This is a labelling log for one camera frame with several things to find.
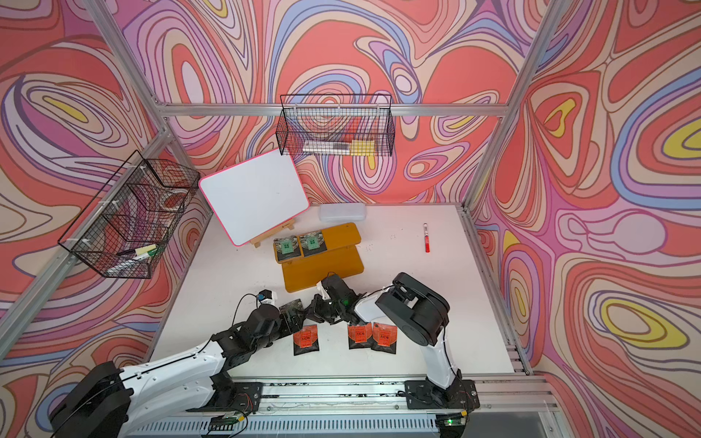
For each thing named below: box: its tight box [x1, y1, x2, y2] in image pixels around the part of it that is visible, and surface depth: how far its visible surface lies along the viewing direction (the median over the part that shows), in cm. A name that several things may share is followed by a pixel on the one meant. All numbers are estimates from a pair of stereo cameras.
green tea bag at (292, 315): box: [278, 298, 306, 337], surface depth 78 cm
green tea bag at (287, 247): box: [272, 235, 301, 261], surface depth 90 cm
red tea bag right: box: [370, 322, 398, 355], surface depth 86 cm
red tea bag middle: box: [346, 322, 374, 350], surface depth 86 cm
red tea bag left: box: [292, 323, 320, 356], surface depth 85 cm
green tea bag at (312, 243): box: [299, 230, 328, 258], surface depth 91 cm
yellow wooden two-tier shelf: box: [272, 222, 365, 293], surface depth 96 cm
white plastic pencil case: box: [319, 202, 367, 222], surface depth 121 cm
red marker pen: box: [423, 222, 431, 254], surface depth 110 cm
